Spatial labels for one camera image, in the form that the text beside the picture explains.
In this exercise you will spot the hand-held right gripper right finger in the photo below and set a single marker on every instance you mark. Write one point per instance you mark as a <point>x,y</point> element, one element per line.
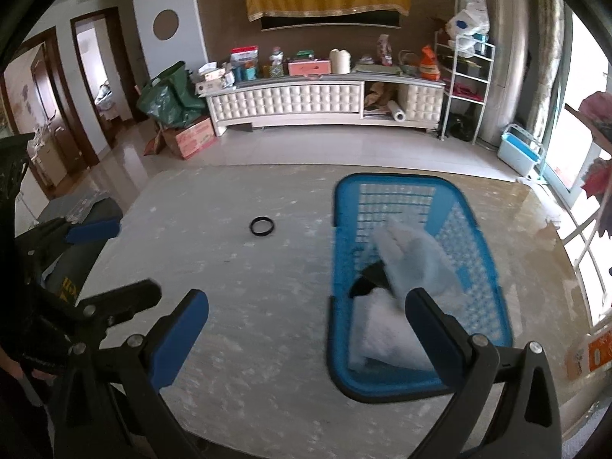
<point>435,339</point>

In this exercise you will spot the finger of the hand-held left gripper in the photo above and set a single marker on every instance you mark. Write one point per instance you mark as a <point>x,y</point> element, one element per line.
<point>124,299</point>
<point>93,232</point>

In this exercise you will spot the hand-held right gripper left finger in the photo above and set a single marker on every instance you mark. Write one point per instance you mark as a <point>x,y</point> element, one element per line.
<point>179,339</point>

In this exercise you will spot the blue plastic basket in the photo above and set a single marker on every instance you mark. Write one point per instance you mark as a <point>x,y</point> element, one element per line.
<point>478,267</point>

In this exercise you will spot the black cloth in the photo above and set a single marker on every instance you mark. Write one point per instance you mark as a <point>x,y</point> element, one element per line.
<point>370,282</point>

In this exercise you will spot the brown wooden door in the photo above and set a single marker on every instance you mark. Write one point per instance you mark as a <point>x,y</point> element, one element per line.
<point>122,67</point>
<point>57,119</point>

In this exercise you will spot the pink cardboard box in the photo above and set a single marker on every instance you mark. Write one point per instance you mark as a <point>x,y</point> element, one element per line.
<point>191,138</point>

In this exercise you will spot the green plastic bag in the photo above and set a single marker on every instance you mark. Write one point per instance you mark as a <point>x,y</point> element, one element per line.
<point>167,98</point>

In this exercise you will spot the orange label bottle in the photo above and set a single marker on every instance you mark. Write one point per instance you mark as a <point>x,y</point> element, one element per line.
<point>597,356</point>

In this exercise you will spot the white flat mop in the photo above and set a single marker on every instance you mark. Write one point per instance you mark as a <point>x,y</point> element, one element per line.
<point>540,186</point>

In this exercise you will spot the tissue box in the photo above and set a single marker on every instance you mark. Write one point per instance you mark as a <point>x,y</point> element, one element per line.
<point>213,75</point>

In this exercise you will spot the blue mop bucket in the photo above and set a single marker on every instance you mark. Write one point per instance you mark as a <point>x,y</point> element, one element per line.
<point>519,150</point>

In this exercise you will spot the black bag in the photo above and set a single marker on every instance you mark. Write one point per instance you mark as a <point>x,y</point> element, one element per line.
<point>461,126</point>

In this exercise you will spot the red hanging cloth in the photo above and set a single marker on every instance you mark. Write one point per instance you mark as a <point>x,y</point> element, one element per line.
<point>600,179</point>

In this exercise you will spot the paper towel roll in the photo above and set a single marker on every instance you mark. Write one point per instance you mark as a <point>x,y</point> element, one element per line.
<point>398,112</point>

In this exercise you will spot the white tufted tv cabinet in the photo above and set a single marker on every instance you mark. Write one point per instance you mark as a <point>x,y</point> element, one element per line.
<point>287,103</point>

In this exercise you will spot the white metal rack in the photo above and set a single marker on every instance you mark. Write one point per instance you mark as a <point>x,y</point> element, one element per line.
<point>478,86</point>

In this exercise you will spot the pink flat box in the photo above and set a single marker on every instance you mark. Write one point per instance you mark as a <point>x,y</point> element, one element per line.
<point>310,68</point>

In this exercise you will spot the orange bag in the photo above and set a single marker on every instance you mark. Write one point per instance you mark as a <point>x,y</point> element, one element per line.
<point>430,67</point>

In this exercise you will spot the wicker basket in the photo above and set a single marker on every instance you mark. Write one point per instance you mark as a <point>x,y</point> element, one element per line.
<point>409,63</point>

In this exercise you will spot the pink clothes pile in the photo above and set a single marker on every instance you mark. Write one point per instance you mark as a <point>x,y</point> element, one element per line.
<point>600,107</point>

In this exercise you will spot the white standing air conditioner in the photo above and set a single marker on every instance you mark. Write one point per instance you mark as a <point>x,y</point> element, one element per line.
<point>507,57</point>

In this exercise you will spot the white thread cone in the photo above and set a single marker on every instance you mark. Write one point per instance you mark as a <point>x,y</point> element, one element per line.
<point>341,62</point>

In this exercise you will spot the pink gift bag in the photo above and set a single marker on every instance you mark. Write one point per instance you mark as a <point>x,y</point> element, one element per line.
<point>384,50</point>

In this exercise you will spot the patterned curtain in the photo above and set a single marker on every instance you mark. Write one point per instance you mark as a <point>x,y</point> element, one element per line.
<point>545,57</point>

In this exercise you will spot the white plastic bag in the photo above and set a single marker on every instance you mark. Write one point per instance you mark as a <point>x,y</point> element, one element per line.
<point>471,21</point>

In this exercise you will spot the black television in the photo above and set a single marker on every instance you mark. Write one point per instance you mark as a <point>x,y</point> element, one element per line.
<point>334,20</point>

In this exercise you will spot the brown round wall decoration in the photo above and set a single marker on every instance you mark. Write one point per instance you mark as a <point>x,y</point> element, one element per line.
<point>166,24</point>

